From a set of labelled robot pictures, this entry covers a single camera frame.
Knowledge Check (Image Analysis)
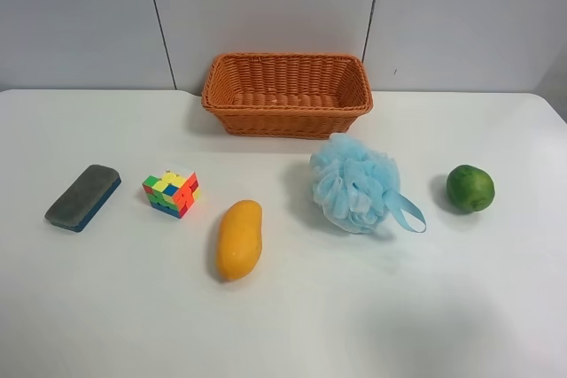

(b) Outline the colourful puzzle cube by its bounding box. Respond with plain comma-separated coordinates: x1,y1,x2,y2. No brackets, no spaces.
142,170,200,219

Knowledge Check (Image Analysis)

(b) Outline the orange woven basket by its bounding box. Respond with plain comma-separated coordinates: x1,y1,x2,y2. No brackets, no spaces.
201,53,373,139

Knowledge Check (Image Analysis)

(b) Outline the green lemon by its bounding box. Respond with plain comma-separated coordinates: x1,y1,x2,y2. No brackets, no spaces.
446,165,495,213

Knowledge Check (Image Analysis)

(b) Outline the light blue bath pouf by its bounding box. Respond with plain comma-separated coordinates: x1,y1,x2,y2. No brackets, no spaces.
309,133,427,234

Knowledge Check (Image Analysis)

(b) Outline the yellow mango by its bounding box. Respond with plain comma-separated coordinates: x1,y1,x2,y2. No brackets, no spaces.
216,200,262,282

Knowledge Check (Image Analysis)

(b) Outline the grey blue board eraser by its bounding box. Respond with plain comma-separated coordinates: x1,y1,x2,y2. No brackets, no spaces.
44,165,121,233

